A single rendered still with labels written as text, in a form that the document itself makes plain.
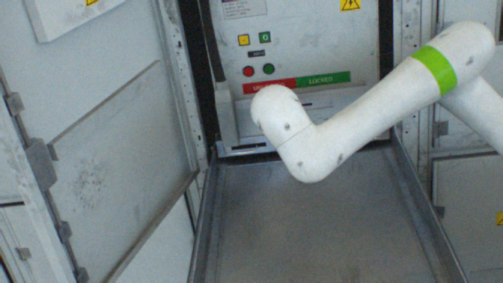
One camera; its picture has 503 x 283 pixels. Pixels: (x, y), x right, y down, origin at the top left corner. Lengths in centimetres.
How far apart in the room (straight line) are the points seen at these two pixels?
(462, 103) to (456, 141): 34
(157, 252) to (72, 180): 72
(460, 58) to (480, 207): 76
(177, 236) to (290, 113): 84
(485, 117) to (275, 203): 58
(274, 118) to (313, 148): 10
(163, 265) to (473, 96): 115
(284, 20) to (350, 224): 59
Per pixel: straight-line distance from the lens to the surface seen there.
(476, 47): 124
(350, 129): 114
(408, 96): 118
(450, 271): 124
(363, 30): 155
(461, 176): 177
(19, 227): 196
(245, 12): 151
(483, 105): 138
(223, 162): 169
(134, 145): 141
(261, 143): 166
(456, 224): 188
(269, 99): 112
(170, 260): 190
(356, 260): 128
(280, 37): 153
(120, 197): 138
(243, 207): 148
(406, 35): 154
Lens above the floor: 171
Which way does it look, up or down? 29 degrees down
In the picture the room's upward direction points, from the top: 9 degrees counter-clockwise
